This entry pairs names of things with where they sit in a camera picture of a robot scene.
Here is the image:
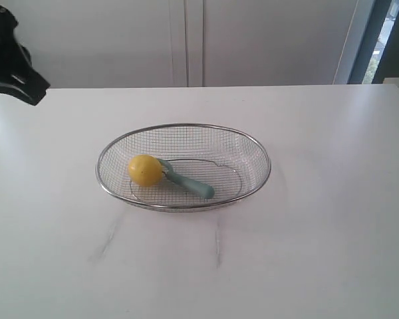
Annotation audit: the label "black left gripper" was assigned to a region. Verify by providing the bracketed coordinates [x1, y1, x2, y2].
[0, 5, 51, 106]

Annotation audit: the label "yellow lemon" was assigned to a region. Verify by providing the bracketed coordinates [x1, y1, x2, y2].
[128, 155, 163, 187]

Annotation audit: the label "teal handled peeler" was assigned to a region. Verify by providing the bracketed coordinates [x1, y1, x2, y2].
[158, 158, 215, 199]

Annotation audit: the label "white cabinet doors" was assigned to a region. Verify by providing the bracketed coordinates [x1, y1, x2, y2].
[3, 1, 356, 88]

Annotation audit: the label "metal wire mesh basket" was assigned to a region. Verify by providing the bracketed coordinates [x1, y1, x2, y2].
[96, 123, 272, 213]

